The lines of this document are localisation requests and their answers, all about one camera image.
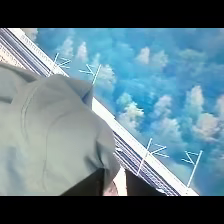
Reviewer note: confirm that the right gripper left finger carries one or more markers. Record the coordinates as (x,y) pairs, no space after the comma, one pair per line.
(89,186)

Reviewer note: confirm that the pale green shirt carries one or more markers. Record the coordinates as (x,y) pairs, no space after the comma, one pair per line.
(50,133)

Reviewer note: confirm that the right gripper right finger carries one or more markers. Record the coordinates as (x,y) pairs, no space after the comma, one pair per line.
(138,187)

